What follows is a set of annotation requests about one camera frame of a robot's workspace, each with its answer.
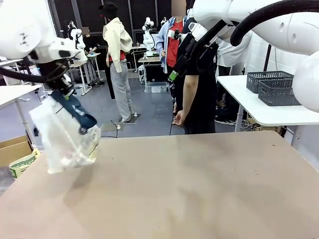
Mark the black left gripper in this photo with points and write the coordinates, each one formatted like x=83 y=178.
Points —
x=57 y=77

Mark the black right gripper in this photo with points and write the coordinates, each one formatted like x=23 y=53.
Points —
x=187 y=54

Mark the grey plastic basket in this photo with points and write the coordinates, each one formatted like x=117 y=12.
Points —
x=276 y=94
x=253 y=82

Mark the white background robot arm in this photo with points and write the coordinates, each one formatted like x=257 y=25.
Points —
x=148 y=39
x=77 y=33

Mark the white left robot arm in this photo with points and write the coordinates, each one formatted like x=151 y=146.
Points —
x=20 y=30

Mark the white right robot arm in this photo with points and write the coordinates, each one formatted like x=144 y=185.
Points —
x=299 y=25

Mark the person's right forearm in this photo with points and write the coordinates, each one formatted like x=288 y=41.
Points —
x=189 y=94

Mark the person's right hand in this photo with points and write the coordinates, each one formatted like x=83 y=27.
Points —
x=180 y=118

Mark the black cabinet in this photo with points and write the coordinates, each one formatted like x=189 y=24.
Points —
x=154 y=72

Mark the clear plastic storage box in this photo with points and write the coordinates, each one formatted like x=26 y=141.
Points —
x=155 y=87

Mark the bystander in red shirt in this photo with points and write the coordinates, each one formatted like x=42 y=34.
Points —
x=173 y=49

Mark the person in black t-shirt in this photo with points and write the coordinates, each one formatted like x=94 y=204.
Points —
x=202 y=99

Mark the metal floor plate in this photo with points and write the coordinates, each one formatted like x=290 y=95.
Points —
x=109 y=127

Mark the white desk with round leg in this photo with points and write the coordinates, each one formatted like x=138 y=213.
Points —
x=15 y=93

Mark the bystander in black clothes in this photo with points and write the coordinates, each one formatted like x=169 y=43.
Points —
x=91 y=44

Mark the mannequin with cream jacket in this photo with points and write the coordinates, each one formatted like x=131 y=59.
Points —
x=115 y=37

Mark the cardboard box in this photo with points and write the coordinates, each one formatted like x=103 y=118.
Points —
x=12 y=152

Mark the white side table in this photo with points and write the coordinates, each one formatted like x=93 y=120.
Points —
x=249 y=109

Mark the green and white paper sack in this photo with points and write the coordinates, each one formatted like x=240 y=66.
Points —
x=23 y=164

